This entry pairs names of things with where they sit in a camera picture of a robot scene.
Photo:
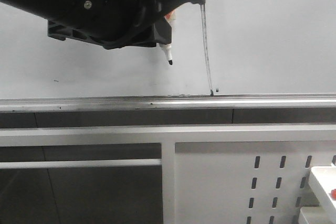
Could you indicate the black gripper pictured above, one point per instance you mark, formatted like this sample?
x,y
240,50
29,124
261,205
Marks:
x,y
108,23

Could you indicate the white whiteboard marker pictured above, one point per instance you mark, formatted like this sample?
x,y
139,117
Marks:
x,y
167,49

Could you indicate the small red object in tray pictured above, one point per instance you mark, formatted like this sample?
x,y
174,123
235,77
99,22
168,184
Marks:
x,y
333,194

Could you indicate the white metal frame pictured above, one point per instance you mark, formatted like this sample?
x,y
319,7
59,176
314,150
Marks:
x,y
112,174

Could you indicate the white plastic tray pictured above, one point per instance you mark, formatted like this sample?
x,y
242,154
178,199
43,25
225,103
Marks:
x,y
322,182

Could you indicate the red magnet taped to marker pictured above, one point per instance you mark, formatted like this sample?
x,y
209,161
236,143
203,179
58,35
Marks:
x,y
170,17

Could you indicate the white perforated pegboard panel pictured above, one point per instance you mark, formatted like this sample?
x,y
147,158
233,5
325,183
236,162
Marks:
x,y
246,182

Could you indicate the white whiteboard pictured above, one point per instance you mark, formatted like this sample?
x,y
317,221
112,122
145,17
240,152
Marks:
x,y
259,51

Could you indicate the white box lower right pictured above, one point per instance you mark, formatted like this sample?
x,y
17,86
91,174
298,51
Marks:
x,y
307,215

